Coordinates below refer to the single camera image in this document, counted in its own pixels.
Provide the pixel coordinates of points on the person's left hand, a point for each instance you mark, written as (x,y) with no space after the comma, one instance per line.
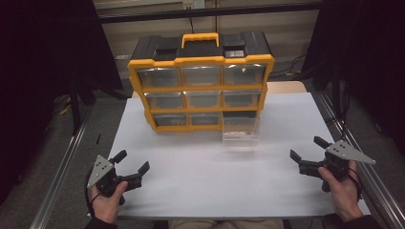
(106,205)

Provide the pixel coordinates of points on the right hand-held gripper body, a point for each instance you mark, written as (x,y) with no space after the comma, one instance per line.
(345,153)

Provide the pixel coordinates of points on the person's right hand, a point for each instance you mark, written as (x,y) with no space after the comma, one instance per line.
(342,195)

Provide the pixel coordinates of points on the black horizontal bar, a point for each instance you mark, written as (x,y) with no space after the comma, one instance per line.
(159,16)

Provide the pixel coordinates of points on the set of shut clear drawers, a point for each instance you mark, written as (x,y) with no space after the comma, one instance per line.
(159,77)

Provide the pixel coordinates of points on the person's beige pants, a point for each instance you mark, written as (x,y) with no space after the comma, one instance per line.
(226,224)

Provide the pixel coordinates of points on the white table cover sheet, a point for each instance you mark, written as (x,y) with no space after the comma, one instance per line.
(207,178)

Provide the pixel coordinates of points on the yellow black organizer cabinet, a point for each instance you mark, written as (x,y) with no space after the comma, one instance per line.
(203,61)

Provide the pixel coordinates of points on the dark curtain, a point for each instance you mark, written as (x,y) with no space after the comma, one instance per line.
(31,63)
(375,47)

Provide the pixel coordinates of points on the pulled-out clear plastic drawer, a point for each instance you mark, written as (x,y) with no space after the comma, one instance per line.
(240,126)

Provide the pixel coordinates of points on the aluminium frame rail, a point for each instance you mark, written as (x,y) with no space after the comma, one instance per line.
(386,197)
(60,178)

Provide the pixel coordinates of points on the small black floor item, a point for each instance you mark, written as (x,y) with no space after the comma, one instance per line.
(98,139)

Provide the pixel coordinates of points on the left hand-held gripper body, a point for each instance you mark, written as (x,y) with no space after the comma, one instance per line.
(105,183)

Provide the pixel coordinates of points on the white wall outlet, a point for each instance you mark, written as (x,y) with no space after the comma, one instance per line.
(194,4)

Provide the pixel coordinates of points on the black metal stand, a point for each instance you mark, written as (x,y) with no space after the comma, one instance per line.
(75,114)

